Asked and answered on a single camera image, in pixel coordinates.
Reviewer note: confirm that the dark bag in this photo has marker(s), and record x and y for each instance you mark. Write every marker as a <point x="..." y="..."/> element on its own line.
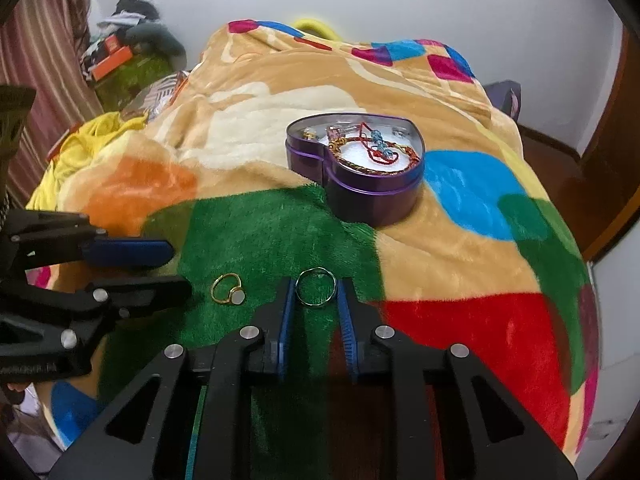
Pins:
<point x="505" y="100"/>

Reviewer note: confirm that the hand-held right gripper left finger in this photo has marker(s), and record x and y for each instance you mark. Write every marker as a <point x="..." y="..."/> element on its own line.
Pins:
<point x="285" y="320"/>

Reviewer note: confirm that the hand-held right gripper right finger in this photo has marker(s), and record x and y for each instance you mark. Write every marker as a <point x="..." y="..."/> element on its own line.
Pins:
<point x="347" y="330"/>

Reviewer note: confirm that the pile of clothes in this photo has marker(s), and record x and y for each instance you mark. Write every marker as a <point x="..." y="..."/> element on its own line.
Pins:
<point x="140" y="20"/>

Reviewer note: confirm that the yellow hoop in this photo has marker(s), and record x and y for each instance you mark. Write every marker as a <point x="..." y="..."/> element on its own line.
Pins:
<point x="315" y="25"/>

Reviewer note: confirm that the brown wooden door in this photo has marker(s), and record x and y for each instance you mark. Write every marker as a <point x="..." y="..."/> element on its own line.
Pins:
<point x="615" y="160"/>

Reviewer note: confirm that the striped cloth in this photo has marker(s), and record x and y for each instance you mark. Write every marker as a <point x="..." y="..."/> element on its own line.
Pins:
<point x="155" y="92"/>

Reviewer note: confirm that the colourful patchwork blanket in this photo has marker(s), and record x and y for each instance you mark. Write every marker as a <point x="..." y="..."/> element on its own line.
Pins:
<point x="450" y="270"/>

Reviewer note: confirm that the yellow blanket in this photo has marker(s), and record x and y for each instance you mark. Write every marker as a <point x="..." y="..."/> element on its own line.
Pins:
<point x="95" y="135"/>

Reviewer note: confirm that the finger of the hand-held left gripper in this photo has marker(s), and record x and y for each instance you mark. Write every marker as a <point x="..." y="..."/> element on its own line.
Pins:
<point x="130" y="252"/>
<point x="150" y="292"/>

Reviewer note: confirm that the striped brown curtain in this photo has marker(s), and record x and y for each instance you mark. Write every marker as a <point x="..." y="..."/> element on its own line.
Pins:
<point x="40" y="50"/>

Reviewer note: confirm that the orange box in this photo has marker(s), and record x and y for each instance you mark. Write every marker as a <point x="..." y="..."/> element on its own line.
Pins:
<point x="112" y="62"/>

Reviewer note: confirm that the purple heart-shaped tin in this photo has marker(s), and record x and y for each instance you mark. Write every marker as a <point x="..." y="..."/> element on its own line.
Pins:
<point x="370" y="200"/>

